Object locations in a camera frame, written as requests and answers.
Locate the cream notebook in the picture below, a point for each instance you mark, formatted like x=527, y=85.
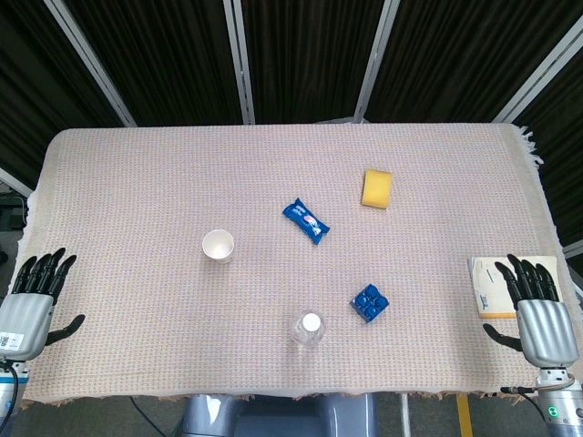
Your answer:
x=494, y=287

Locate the beige woven tablecloth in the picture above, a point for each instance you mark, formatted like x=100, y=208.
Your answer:
x=255, y=182

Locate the blue snack packet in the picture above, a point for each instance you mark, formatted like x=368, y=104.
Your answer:
x=306, y=221

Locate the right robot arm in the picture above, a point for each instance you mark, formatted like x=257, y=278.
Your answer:
x=558, y=400

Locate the grey metal frame post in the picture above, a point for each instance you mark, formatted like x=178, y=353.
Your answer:
x=239, y=61
x=375, y=61
x=539, y=64
x=91, y=64

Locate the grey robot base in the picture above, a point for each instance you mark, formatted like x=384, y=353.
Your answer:
x=278, y=416

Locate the clear plastic bottle white cap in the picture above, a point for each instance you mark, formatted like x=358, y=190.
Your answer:
x=309, y=328

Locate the yellow floor tape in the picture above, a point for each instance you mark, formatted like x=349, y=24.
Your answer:
x=464, y=416

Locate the yellow sponge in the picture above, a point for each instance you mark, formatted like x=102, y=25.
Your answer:
x=377, y=188

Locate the white paper cup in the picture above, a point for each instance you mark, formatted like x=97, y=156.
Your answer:
x=218, y=246

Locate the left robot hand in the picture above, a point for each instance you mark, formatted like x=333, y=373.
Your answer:
x=25, y=314

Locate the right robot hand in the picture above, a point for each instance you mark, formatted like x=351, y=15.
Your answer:
x=544, y=323

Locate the blue toy block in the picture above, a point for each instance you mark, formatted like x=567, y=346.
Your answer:
x=370, y=302

